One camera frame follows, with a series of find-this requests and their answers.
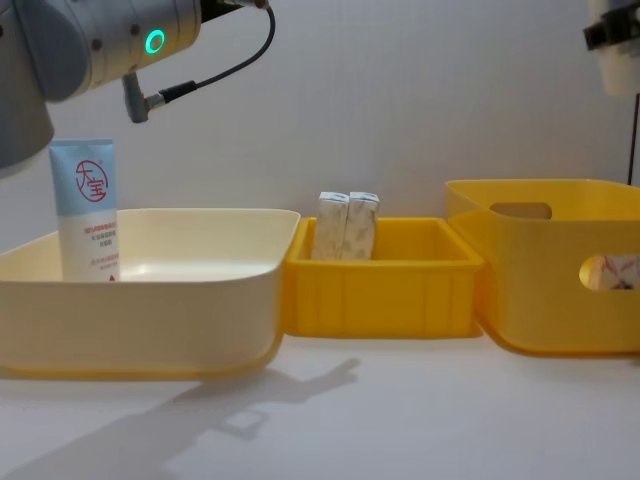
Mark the white patterned carton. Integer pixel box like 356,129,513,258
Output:
312,190,350,260
341,190,382,261

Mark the small yellow plastic bin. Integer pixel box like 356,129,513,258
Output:
283,215,486,340

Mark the cream plastic tub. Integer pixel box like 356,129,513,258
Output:
0,207,302,382

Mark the pale blue cosmetic tube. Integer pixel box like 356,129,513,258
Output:
48,138,122,284

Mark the floral packet in basket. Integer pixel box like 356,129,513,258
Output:
587,254,640,292

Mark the dark wrist cable with plug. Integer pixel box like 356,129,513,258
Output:
121,0,277,125

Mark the tall yellow handled basket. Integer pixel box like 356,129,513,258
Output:
444,178,640,358

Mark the thin dark vertical cable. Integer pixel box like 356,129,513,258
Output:
627,92,640,186

